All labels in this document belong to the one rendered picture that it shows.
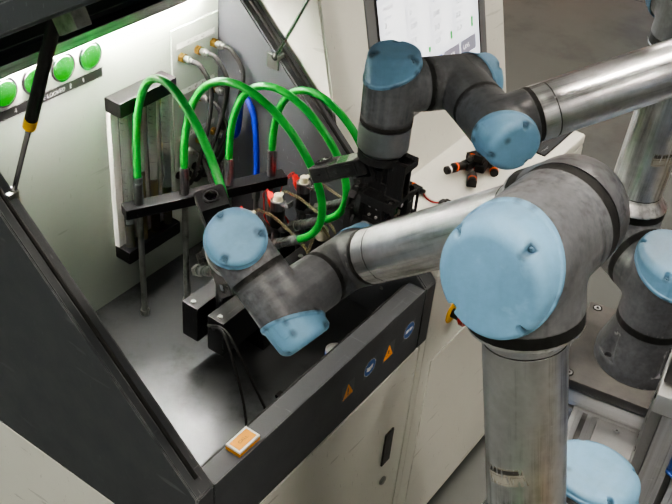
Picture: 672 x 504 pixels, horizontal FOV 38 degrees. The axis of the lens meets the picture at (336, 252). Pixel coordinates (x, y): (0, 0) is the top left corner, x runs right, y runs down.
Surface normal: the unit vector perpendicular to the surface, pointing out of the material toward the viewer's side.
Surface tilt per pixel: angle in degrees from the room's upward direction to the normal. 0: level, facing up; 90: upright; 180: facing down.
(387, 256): 87
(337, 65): 76
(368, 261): 87
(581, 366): 0
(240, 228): 45
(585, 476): 8
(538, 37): 0
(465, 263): 82
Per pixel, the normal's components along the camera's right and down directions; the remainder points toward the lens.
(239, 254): 0.11, -0.13
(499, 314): -0.64, 0.31
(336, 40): 0.80, 0.21
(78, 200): 0.81, 0.41
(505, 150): 0.34, 0.59
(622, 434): 0.07, -0.79
